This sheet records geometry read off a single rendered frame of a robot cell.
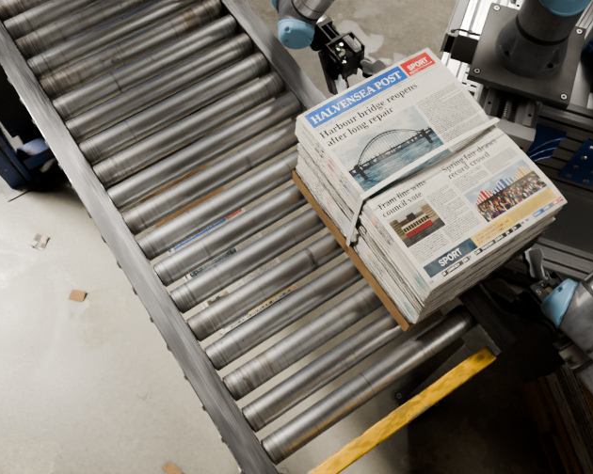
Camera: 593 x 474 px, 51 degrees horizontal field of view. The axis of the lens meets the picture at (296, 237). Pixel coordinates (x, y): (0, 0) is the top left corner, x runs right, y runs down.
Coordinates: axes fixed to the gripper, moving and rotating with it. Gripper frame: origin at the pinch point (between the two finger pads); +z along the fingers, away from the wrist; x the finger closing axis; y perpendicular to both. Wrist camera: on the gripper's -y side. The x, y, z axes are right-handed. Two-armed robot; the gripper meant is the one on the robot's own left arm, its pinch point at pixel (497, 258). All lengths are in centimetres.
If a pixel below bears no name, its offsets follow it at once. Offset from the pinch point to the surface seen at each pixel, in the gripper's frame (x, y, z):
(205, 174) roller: 39, 2, 47
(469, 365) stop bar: 19.7, 3.8, -13.3
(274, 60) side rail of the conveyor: 11, 2, 63
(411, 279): 24.7, 20.8, 2.0
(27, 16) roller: 52, 2, 104
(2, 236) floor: 92, -78, 107
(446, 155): 7.7, 24.4, 15.5
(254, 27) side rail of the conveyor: 10, 2, 73
